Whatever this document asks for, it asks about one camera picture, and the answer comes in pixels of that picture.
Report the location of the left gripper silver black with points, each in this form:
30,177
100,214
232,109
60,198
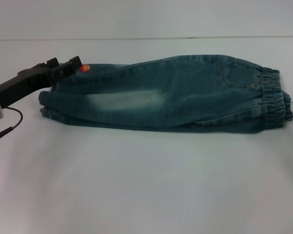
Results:
22,85

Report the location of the blue denim shorts with embroidery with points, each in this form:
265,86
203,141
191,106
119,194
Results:
161,97

